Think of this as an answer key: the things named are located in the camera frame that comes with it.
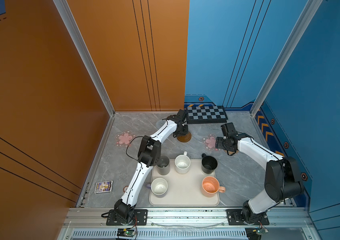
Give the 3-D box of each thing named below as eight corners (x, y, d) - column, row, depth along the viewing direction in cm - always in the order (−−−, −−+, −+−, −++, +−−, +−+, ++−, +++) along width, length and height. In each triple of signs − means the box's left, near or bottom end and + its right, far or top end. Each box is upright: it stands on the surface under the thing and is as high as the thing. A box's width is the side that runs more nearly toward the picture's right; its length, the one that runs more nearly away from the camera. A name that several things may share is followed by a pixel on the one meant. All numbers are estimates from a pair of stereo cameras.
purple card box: (95, 194, 83) (93, 192, 81) (98, 183, 87) (96, 182, 85) (111, 192, 84) (109, 191, 82) (112, 181, 87) (111, 180, 85)
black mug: (199, 172, 90) (201, 165, 82) (201, 160, 95) (203, 152, 88) (213, 175, 89) (217, 168, 81) (214, 162, 94) (217, 155, 86)
